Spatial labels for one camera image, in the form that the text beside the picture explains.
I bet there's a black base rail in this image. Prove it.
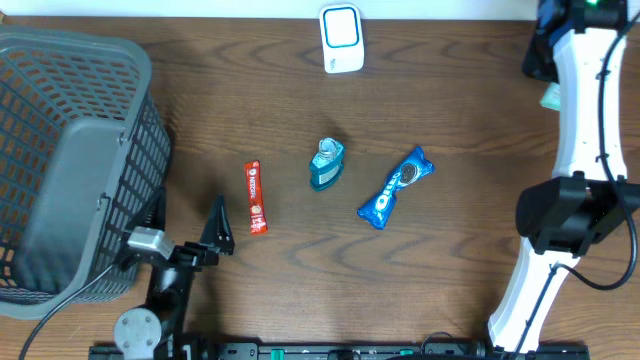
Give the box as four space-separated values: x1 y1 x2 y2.
88 333 591 360

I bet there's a blue Oreo cookie pack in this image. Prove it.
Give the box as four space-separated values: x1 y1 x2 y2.
357 147 435 230

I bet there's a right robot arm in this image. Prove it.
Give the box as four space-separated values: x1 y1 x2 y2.
416 0 639 359

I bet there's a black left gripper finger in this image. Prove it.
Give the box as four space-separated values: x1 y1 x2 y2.
200 195 235 256
127 186 166 233

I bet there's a red Nescafe stick sachet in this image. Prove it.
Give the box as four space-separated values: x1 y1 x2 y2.
244 160 268 235

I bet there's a grey plastic basket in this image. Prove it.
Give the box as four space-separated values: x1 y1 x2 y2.
1 25 171 320

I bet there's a teal mouthwash bottle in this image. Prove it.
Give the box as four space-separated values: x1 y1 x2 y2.
309 137 345 191

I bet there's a white barcode scanner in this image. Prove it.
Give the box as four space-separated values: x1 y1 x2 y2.
319 4 365 74

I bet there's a green wet wipes pack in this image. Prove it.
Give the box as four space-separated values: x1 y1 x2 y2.
540 83 561 111

